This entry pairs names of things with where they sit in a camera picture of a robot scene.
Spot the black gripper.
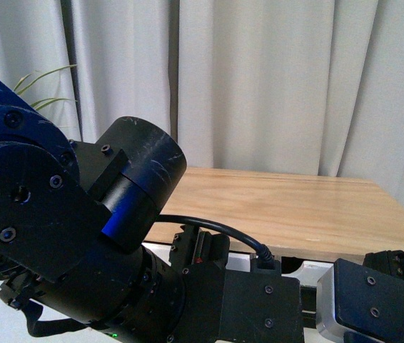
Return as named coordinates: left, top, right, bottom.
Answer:
left=167, top=225, right=304, bottom=342

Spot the green spider plant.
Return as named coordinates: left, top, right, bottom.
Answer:
left=13, top=64, right=77, bottom=111

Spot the light wooden drawer cabinet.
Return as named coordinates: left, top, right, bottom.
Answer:
left=163, top=168, right=404, bottom=262

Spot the white drawer front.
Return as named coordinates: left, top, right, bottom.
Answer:
left=141, top=242, right=335, bottom=343

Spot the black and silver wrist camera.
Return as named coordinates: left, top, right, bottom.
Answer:
left=315, top=250, right=404, bottom=342

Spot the grey pleated curtain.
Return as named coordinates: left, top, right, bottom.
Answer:
left=0, top=1, right=404, bottom=206

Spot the black cable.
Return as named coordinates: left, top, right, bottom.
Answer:
left=157, top=214, right=278, bottom=268

